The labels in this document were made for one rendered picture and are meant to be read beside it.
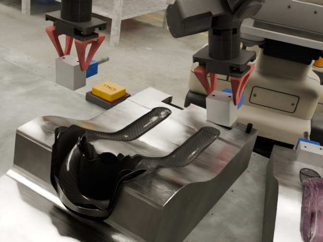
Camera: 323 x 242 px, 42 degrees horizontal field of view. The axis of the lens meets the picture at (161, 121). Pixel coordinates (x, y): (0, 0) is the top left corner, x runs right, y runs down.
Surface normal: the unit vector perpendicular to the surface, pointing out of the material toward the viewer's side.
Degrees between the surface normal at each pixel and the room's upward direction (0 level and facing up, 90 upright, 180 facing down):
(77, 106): 0
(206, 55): 14
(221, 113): 100
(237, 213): 0
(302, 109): 98
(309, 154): 90
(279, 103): 98
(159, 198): 5
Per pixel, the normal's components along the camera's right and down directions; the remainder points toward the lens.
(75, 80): 0.83, 0.36
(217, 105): -0.55, 0.48
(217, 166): 0.13, -0.86
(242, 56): -0.08, -0.85
